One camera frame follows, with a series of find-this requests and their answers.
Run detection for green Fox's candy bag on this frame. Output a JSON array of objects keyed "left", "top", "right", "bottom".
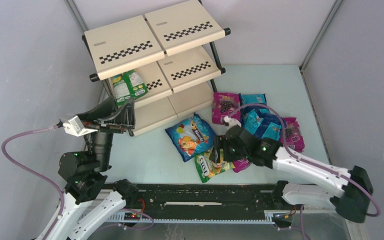
[{"left": 194, "top": 148, "right": 236, "bottom": 183}]

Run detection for magenta grape candy bag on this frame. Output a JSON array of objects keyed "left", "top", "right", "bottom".
[
  {"left": 211, "top": 92, "right": 240, "bottom": 125},
  {"left": 233, "top": 158, "right": 252, "bottom": 173},
  {"left": 280, "top": 117, "right": 305, "bottom": 153}
]

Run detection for green candy bag nutrition side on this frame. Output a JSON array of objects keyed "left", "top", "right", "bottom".
[{"left": 111, "top": 69, "right": 148, "bottom": 106}]

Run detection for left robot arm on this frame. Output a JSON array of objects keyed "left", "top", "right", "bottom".
[{"left": 38, "top": 97, "right": 139, "bottom": 240}]

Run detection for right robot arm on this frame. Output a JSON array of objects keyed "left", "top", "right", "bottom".
[{"left": 210, "top": 125, "right": 374, "bottom": 223}]

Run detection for blue fruit candy bag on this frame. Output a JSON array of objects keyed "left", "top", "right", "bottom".
[{"left": 165, "top": 113, "right": 216, "bottom": 162}]

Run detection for teal blue candy bag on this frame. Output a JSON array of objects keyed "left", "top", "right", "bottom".
[
  {"left": 241, "top": 110, "right": 286, "bottom": 141},
  {"left": 239, "top": 93, "right": 270, "bottom": 115}
]

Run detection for beige three-tier shelf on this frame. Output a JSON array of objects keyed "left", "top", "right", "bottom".
[{"left": 82, "top": 0, "right": 231, "bottom": 136}]

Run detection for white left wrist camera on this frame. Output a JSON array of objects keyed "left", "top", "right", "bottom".
[{"left": 60, "top": 115, "right": 98, "bottom": 137}]

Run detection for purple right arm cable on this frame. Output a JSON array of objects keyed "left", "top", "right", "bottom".
[{"left": 228, "top": 102, "right": 382, "bottom": 218}]

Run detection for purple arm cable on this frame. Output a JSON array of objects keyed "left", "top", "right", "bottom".
[
  {"left": 1, "top": 124, "right": 66, "bottom": 240},
  {"left": 228, "top": 102, "right": 382, "bottom": 218}
]

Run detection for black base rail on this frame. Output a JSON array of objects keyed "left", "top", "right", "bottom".
[{"left": 95, "top": 182, "right": 299, "bottom": 223}]

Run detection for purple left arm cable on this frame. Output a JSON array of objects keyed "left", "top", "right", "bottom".
[{"left": 1, "top": 124, "right": 66, "bottom": 240}]

